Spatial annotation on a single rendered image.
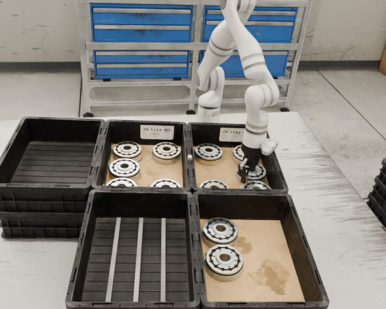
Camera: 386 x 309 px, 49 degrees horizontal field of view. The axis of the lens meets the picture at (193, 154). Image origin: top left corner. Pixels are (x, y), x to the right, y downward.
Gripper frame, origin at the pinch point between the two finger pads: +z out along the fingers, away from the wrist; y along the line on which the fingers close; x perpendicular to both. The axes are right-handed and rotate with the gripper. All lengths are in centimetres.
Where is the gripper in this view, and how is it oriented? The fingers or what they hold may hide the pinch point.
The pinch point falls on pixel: (247, 176)
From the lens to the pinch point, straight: 148.7
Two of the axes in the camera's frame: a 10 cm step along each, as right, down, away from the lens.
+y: -5.6, 4.4, -7.0
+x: 8.3, 3.7, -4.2
